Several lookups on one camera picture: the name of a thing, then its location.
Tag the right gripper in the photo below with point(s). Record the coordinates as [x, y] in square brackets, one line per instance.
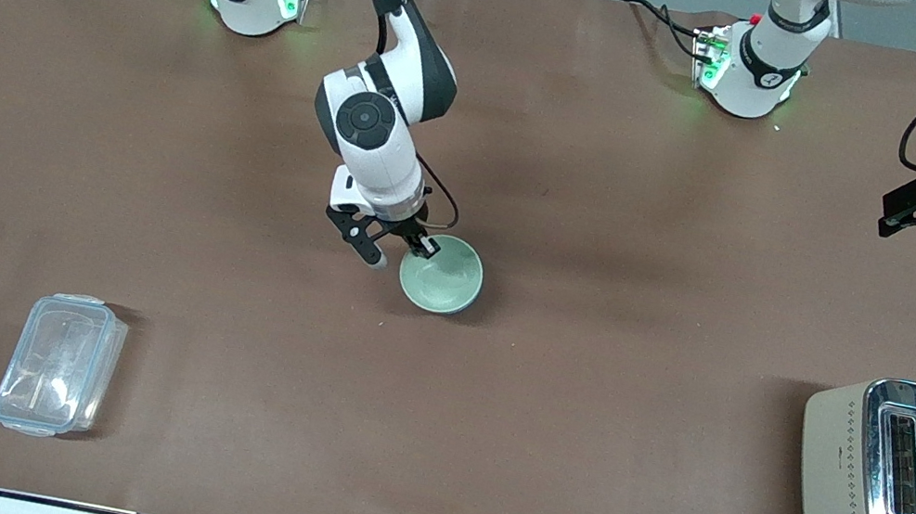
[406, 228]

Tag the green bowl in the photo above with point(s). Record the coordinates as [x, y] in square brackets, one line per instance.
[445, 278]

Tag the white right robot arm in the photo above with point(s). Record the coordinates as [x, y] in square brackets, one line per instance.
[381, 159]

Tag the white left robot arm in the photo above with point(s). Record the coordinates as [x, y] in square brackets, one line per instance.
[748, 82]

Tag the brown table cover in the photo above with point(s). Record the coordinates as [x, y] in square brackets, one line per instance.
[427, 431]

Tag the clear plastic food container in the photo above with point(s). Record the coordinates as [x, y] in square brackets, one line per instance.
[57, 365]

